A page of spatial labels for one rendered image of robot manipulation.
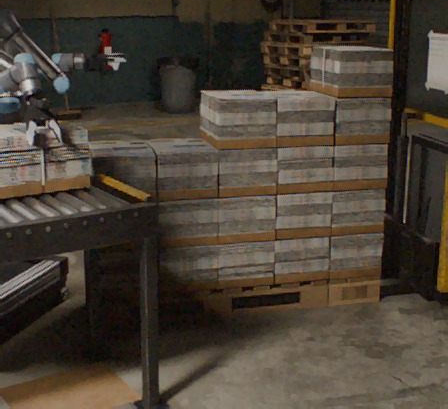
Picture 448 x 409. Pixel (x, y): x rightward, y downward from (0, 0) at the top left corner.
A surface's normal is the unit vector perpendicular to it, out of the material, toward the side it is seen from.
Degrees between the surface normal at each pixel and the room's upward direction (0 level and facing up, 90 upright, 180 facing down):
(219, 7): 90
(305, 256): 90
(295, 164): 90
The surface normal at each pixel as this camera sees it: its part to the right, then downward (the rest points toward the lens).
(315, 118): 0.23, 0.23
